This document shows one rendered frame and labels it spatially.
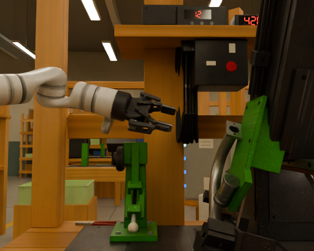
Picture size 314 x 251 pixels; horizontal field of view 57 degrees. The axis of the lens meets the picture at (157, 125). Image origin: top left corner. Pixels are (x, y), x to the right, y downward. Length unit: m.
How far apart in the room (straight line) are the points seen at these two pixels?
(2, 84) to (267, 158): 0.60
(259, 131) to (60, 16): 0.80
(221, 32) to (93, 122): 0.56
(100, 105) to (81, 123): 0.42
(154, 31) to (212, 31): 0.18
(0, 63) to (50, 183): 11.39
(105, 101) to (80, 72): 10.57
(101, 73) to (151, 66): 10.10
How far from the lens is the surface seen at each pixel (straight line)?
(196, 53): 0.96
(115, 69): 11.09
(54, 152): 1.07
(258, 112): 0.68
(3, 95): 0.71
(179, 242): 0.85
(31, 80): 0.74
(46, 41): 1.14
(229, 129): 0.74
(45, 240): 0.98
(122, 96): 0.72
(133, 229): 0.80
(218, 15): 1.03
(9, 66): 12.21
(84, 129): 1.13
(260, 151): 0.69
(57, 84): 0.76
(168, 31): 0.96
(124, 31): 0.96
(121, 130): 1.11
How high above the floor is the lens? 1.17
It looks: 4 degrees up
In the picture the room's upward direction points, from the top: straight up
